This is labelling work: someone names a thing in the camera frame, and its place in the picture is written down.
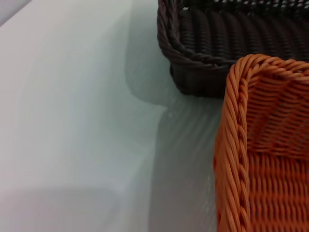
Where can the dark brown woven basket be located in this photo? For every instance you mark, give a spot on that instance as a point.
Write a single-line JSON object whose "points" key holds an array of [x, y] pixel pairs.
{"points": [[231, 36]]}

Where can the orange woven plastic basket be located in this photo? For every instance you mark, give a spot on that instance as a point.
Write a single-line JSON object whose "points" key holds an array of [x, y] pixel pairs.
{"points": [[275, 154]]}

